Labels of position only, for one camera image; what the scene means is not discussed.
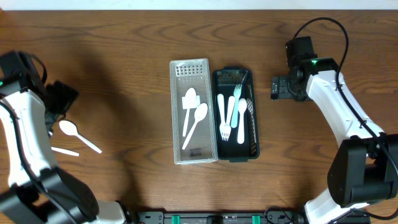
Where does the white wide-handled plastic spoon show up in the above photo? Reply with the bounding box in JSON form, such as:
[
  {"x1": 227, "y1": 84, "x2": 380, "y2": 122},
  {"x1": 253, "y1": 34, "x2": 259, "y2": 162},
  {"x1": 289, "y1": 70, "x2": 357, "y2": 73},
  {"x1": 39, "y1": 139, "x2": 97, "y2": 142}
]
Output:
[{"x1": 237, "y1": 98, "x2": 247, "y2": 144}]

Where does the white wide-handled plastic fork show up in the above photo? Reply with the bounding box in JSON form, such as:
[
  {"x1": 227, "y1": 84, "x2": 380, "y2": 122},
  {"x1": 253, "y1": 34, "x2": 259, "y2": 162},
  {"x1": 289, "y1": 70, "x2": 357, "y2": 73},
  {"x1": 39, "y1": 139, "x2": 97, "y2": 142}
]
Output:
[{"x1": 217, "y1": 93, "x2": 226, "y2": 141}]

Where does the white slim plastic fork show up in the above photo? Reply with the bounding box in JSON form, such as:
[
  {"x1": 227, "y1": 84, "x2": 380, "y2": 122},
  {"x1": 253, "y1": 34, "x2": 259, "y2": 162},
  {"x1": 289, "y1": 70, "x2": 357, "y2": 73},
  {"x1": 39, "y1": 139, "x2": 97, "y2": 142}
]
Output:
[{"x1": 231, "y1": 84, "x2": 242, "y2": 128}]

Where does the white slim plastic spoon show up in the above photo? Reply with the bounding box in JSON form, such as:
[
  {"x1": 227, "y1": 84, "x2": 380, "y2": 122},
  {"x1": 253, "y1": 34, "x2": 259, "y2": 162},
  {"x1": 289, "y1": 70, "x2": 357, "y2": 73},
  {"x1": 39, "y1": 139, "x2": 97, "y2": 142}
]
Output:
[{"x1": 182, "y1": 103, "x2": 208, "y2": 150}]

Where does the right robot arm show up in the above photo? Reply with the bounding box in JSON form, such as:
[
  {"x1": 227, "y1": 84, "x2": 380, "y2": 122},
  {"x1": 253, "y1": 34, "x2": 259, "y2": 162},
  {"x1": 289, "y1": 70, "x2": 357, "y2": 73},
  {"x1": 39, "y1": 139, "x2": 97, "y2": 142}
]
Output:
[{"x1": 271, "y1": 36, "x2": 397, "y2": 223}]

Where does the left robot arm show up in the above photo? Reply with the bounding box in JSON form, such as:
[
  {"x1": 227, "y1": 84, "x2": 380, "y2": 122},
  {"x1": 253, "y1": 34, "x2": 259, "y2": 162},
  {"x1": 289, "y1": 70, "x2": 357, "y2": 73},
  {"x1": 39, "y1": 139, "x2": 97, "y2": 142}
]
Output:
[{"x1": 1, "y1": 50, "x2": 132, "y2": 223}]

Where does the dark green plastic basket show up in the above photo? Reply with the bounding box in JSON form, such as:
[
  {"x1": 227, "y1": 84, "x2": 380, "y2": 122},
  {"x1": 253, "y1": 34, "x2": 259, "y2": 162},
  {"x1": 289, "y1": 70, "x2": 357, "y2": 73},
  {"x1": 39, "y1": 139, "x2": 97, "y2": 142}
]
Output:
[{"x1": 212, "y1": 67, "x2": 260, "y2": 162}]

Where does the white perforated plastic basket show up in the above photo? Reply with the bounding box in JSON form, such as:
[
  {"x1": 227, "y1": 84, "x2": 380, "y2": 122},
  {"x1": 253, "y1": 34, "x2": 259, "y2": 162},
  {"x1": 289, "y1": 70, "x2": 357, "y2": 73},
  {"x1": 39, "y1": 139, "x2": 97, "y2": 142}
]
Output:
[{"x1": 170, "y1": 58, "x2": 218, "y2": 165}]

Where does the black mounting rail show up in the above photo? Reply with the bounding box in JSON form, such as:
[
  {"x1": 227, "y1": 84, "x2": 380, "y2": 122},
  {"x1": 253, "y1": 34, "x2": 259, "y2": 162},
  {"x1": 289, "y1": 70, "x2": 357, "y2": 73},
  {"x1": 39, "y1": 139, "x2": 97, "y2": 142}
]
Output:
[{"x1": 131, "y1": 207, "x2": 371, "y2": 224}]

